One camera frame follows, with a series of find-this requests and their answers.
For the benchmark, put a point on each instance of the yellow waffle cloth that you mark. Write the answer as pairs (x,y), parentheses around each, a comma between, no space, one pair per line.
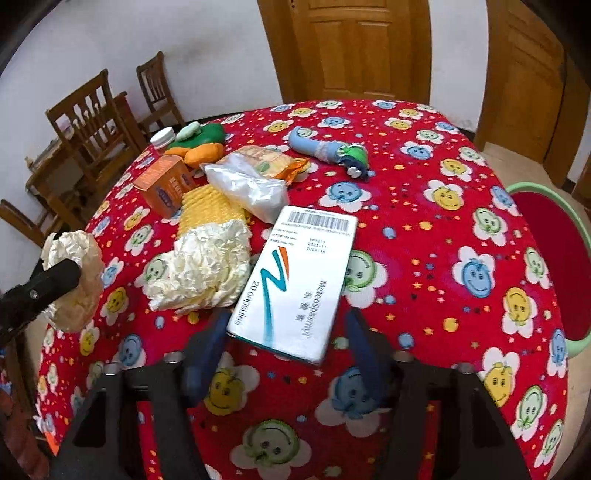
(207,207)

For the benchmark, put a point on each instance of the clear plastic bag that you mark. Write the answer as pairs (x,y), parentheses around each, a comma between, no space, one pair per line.
(249,189)

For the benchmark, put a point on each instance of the closed wooden door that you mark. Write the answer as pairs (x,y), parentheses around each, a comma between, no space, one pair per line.
(346,46)

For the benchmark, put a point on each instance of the red basin with green rim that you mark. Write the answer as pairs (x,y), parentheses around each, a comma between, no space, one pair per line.
(554,240)

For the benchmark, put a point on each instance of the white jar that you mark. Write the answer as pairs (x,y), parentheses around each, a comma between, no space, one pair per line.
(162,138)

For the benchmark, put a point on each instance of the green toy car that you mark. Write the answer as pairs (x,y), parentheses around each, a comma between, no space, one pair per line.
(355,159)

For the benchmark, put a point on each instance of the wooden chair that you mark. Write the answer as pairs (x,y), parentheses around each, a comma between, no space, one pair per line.
(157,92)
(87,129)
(23,221)

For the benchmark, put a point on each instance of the small orange carton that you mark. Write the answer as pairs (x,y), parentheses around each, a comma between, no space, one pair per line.
(161,184)

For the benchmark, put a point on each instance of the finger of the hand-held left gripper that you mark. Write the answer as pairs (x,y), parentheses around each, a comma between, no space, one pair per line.
(46,282)

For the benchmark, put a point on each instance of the open wooden door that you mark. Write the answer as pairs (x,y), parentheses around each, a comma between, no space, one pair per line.
(526,83)

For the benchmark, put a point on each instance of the red smiley flower tablecloth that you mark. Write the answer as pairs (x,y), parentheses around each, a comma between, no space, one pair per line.
(438,230)

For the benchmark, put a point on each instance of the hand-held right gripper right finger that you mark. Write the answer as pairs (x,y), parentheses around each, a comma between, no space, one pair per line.
(364,355)

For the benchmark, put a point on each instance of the blue toy tube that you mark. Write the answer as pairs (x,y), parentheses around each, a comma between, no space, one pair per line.
(309,143)

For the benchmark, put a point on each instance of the white medicine box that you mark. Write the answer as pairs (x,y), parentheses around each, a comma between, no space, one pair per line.
(295,286)

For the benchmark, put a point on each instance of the white paper ball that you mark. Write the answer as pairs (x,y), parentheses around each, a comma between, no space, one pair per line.
(78,254)

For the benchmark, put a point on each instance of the green plush toy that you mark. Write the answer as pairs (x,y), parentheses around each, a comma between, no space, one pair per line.
(211,134)

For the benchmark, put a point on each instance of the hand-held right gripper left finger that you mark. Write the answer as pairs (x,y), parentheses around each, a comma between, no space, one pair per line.
(203,364)

